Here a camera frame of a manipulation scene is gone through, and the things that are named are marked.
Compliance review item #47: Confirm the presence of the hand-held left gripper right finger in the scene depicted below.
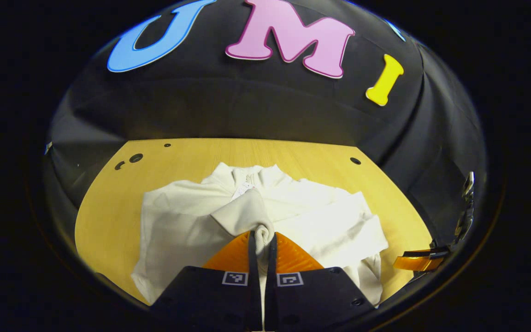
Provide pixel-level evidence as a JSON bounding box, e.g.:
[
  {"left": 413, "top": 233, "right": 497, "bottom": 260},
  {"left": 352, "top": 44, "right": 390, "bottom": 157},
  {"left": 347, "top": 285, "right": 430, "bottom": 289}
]
[{"left": 265, "top": 231, "right": 377, "bottom": 332}]

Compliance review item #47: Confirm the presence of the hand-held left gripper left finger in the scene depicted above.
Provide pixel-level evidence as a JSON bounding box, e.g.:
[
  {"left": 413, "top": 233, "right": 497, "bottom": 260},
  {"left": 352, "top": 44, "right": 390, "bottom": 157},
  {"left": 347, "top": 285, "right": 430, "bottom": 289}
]
[{"left": 150, "top": 231, "right": 264, "bottom": 332}]

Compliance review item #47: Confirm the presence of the white garment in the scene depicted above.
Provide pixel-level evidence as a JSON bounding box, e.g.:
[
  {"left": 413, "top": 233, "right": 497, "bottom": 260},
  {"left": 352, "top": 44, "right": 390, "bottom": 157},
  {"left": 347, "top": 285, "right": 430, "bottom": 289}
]
[{"left": 130, "top": 161, "right": 389, "bottom": 308}]

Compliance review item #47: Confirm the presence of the black backdrop cloth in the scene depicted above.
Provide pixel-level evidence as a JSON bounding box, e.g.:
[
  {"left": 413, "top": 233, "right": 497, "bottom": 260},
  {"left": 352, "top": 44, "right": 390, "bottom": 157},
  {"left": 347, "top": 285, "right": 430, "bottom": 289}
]
[{"left": 42, "top": 0, "right": 487, "bottom": 240}]

